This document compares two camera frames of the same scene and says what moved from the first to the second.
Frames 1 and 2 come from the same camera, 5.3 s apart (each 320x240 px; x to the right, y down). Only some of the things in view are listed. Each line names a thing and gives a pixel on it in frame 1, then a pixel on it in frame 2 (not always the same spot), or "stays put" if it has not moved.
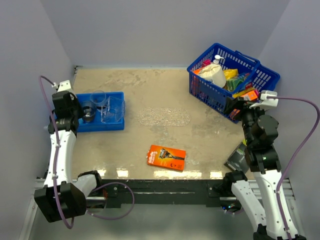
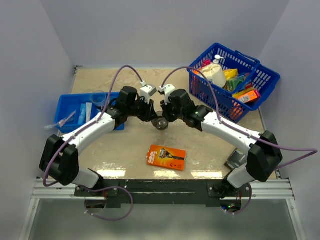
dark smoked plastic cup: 88,109 → 160,123
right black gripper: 239,103 → 166,107
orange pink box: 251,95 stays put
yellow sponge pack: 230,74 stays put
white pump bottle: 217,57 stays put
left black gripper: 75,100 → 149,114
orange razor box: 166,157 stays put
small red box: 206,62 stays put
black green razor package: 237,160 stays put
